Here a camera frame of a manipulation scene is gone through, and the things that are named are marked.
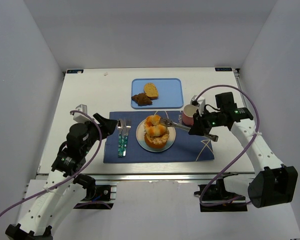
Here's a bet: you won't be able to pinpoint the metal serving tongs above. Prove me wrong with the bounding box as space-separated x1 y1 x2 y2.
159 117 219 142

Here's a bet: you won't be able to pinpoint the round orange striped bun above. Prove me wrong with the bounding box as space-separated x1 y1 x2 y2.
143 114 168 137

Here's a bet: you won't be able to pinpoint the sugared orange muffin bread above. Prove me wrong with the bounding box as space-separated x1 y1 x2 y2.
144 132 170 149

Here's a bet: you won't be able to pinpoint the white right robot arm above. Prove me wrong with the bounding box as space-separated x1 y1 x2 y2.
189 92 298 208

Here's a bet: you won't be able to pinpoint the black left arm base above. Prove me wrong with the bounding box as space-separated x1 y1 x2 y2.
74 184 117 210

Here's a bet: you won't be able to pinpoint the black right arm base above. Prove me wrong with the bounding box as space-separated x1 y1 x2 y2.
199 184 248 213

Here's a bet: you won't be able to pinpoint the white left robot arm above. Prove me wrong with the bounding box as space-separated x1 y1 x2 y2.
5 110 118 240

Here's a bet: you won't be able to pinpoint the tan bread slice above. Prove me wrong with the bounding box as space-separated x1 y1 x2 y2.
143 82 159 100

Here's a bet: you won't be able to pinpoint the pink ceramic mug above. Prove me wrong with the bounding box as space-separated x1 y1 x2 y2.
181 104 198 126

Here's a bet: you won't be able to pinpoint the blue cloth placemat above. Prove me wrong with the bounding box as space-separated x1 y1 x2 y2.
103 110 215 164

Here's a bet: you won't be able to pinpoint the cream and blue plate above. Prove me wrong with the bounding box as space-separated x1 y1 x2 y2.
136 120 176 153

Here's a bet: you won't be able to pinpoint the brown chocolate croissant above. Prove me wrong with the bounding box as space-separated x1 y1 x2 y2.
131 93 153 106

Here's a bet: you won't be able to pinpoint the light blue plastic tray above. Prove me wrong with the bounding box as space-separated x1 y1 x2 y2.
131 78 184 110

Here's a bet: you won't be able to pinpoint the dark label sticker right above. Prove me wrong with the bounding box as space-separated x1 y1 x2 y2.
214 67 233 72

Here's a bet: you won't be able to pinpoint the dark label sticker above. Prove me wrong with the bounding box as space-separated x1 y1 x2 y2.
214 67 233 72
66 69 84 74

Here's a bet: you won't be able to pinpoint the dark label sticker left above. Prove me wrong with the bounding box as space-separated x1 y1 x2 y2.
66 69 84 74

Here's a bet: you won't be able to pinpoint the spoon with green handle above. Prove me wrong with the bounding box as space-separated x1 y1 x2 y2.
117 119 123 158

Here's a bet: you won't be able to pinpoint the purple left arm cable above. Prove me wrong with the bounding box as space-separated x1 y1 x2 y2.
0 109 103 226

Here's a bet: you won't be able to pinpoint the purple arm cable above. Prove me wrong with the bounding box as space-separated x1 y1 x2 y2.
0 109 103 226
191 84 261 207

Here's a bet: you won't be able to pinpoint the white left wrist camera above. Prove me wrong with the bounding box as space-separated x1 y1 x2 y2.
70 104 90 124

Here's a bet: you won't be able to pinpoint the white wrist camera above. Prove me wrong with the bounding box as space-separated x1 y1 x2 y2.
190 95 206 116
70 104 90 124

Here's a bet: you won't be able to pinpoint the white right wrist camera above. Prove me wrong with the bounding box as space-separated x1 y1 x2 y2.
190 95 206 116

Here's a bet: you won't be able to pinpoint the fork with green handle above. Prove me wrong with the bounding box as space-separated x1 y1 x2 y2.
122 118 132 157

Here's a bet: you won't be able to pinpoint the knife with green handle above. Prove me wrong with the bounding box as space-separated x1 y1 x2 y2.
120 118 127 158

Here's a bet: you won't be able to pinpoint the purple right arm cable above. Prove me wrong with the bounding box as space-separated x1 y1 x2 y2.
191 84 261 207

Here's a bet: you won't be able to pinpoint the aluminium table rail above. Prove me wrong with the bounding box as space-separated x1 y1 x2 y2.
86 173 217 182

